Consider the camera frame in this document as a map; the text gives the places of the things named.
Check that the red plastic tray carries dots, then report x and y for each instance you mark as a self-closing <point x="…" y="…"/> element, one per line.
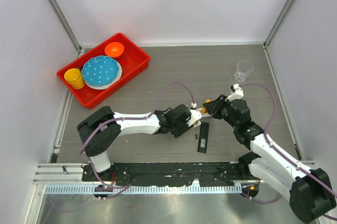
<point x="133" y="61"/>

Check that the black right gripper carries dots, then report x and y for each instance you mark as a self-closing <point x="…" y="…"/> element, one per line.
<point x="219" y="107"/>

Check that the yellow cup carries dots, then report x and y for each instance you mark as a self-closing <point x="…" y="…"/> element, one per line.
<point x="74" y="78"/>

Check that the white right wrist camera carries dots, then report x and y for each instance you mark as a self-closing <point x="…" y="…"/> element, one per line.
<point x="236" y="93"/>

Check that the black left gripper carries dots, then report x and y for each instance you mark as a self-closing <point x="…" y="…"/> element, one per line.
<point x="186" y="118"/>

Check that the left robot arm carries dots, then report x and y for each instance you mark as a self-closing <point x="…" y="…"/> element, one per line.
<point x="99" y="130"/>

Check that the orange bowl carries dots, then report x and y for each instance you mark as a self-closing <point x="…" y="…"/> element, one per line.
<point x="114" y="49"/>

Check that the white remote with orange batteries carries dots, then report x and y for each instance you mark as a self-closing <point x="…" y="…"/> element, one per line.
<point x="197" y="123"/>

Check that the blue dotted plate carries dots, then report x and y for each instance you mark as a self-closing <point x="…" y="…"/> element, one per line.
<point x="100" y="70"/>

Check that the clear plastic cup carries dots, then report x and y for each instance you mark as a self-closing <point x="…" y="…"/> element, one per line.
<point x="243" y="70"/>

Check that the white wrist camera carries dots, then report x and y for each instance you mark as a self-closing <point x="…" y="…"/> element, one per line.
<point x="196" y="114"/>
<point x="236" y="93"/>

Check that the black remote control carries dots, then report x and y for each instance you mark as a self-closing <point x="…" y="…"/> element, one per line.
<point x="203" y="137"/>

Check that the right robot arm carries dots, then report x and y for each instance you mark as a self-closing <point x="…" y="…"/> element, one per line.
<point x="308" y="191"/>

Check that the white slotted cable duct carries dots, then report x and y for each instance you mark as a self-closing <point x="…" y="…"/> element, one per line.
<point x="195" y="188"/>

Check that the grey plate under blue plate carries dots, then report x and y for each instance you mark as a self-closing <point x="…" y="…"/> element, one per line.
<point x="106" y="86"/>

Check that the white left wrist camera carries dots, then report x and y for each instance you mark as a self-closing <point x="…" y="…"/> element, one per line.
<point x="196" y="114"/>

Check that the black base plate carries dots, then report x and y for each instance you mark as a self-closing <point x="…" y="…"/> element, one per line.
<point x="175" y="174"/>

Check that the white remote control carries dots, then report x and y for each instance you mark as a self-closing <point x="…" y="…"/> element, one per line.
<point x="205" y="114"/>

